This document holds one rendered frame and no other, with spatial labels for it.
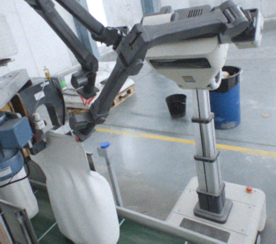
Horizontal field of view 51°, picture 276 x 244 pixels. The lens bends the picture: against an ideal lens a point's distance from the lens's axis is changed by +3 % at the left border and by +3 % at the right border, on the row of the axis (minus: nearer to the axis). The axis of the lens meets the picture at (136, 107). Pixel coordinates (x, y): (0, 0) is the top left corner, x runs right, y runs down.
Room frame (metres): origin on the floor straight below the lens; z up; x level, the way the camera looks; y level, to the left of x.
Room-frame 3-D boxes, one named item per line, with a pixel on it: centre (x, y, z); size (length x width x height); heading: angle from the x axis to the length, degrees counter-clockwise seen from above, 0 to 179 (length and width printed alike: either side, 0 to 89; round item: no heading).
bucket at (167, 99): (3.59, -0.56, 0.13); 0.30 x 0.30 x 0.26
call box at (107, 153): (1.56, 0.24, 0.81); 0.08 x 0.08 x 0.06; 53
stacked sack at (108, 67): (4.94, 0.45, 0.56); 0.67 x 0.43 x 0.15; 53
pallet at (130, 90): (4.67, 0.63, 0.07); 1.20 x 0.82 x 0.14; 145
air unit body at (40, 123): (1.32, 0.49, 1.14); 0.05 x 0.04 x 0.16; 143
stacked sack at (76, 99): (4.30, 0.63, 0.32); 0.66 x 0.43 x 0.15; 145
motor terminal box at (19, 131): (1.03, 0.48, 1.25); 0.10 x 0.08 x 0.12; 168
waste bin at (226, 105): (3.12, -1.03, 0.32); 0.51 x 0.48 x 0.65; 143
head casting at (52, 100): (1.51, 0.58, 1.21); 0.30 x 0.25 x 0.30; 53
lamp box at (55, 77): (1.56, 0.40, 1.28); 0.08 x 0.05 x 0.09; 53
